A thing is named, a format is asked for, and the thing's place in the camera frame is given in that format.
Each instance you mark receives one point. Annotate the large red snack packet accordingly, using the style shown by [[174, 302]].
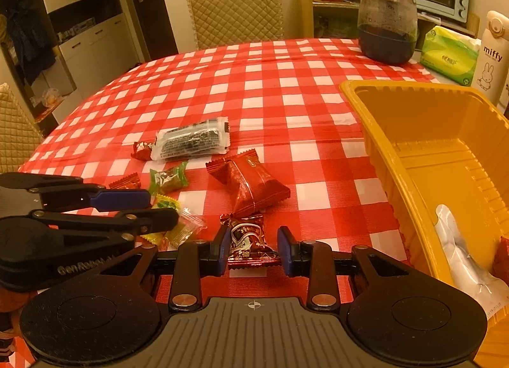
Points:
[[250, 185]]

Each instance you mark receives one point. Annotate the green wrapped candy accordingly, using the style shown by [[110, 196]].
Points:
[[171, 178]]

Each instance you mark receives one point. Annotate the white snack packet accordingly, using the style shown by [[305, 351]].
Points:
[[465, 268]]

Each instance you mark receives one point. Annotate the yellow plastic tray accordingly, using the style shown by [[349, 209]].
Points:
[[417, 129]]

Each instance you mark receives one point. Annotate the clear plastic bag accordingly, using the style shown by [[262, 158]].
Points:
[[49, 99]]

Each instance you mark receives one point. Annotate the clear packet of black snack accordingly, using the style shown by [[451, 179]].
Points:
[[191, 139]]

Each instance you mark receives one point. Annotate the white rabbit print bottle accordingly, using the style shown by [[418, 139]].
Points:
[[491, 58]]

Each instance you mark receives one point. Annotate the clear yellow candy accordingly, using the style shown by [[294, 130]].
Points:
[[185, 229]]

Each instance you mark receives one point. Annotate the quilted beige chair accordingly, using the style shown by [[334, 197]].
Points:
[[16, 129], [234, 10]]

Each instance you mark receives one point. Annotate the red checkered tablecloth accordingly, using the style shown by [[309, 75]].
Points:
[[278, 85]]

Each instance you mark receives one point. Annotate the green tissue pack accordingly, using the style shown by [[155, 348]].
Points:
[[445, 54]]

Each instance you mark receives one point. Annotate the dark brown door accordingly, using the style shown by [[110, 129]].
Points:
[[151, 14]]

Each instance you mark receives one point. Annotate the yellow-green candy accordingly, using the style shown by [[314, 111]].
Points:
[[167, 203]]

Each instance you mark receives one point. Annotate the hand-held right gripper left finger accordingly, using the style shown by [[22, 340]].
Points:
[[225, 250]]

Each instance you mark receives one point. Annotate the dark hanging clothing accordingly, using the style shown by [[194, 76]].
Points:
[[24, 38]]

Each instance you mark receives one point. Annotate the white cabinet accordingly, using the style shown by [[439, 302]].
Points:
[[99, 34]]

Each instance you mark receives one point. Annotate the wooden shelf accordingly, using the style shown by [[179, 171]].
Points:
[[304, 10]]

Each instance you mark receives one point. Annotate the dark red patterned candy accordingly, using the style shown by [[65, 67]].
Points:
[[248, 246]]

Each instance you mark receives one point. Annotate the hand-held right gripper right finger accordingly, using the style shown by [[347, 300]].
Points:
[[284, 250]]

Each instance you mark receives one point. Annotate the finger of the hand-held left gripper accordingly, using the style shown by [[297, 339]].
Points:
[[119, 199], [153, 220]]

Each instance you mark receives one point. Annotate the dark glass jar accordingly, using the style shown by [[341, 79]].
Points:
[[387, 18]]

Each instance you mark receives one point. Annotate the small red candy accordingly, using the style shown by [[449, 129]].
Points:
[[126, 182], [140, 149]]

